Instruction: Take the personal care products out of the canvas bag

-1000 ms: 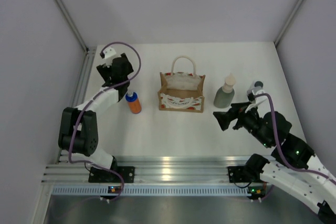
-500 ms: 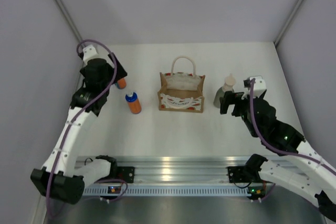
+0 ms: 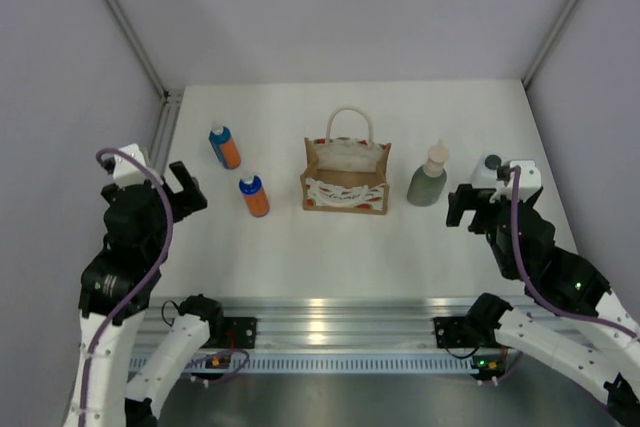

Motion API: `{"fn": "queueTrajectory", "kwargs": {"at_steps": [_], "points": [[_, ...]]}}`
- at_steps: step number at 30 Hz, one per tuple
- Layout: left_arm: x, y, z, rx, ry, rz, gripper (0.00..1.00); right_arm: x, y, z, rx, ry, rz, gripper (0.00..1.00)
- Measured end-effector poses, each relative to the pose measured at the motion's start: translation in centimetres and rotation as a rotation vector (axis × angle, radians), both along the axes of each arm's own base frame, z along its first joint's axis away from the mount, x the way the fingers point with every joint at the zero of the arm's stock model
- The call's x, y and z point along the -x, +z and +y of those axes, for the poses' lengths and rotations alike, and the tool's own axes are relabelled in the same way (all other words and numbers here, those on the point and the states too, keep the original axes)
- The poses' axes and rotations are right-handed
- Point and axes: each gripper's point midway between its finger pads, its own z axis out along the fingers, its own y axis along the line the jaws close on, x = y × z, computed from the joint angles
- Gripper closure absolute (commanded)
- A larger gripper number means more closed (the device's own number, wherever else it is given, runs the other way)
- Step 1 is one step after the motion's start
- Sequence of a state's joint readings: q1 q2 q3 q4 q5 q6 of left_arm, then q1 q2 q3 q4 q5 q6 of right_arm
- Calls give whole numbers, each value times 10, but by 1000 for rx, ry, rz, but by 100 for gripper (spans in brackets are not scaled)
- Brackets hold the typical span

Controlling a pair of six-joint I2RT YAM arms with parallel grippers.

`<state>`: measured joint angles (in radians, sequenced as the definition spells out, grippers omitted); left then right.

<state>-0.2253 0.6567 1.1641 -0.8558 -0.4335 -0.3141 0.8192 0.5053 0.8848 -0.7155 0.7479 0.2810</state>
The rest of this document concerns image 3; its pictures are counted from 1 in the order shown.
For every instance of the aluminium frame post right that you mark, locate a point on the aluminium frame post right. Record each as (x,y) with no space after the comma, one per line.
(551,37)

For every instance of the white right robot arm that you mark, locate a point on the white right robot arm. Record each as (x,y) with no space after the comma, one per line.
(563,283)

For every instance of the watermelon print canvas bag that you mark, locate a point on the watermelon print canvas bag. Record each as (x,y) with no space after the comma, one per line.
(346,174)

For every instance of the orange bottle blue cap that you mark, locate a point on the orange bottle blue cap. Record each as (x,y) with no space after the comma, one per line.
(254,194)
(224,146)

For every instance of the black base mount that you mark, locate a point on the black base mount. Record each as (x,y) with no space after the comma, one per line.
(464,338)
(240,332)

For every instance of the aluminium mounting rail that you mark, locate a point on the aluminium mounting rail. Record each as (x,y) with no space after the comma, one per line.
(340,324)

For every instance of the white slotted cable duct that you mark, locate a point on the white slotted cable duct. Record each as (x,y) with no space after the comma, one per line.
(316,363)

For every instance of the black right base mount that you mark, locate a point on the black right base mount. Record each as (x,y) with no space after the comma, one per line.
(464,338)

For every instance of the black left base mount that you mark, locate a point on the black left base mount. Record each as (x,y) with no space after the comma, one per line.
(240,332)

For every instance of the aluminium frame post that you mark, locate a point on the aluminium frame post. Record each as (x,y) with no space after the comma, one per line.
(122,21)
(551,37)

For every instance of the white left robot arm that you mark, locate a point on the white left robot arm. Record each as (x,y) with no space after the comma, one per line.
(115,294)

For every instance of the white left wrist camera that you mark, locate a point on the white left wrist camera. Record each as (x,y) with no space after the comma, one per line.
(132,170)

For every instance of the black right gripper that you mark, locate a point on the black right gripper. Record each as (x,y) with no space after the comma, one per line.
(464,198)

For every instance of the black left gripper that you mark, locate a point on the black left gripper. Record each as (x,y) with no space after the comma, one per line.
(189,199)

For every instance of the grey green squeeze bottle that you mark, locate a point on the grey green squeeze bottle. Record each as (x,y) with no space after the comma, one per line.
(428,181)

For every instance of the white bottle dark cap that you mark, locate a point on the white bottle dark cap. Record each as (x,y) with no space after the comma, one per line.
(485,174)

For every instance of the aluminium frame post left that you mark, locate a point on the aluminium frame post left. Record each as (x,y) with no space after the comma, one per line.
(122,21)

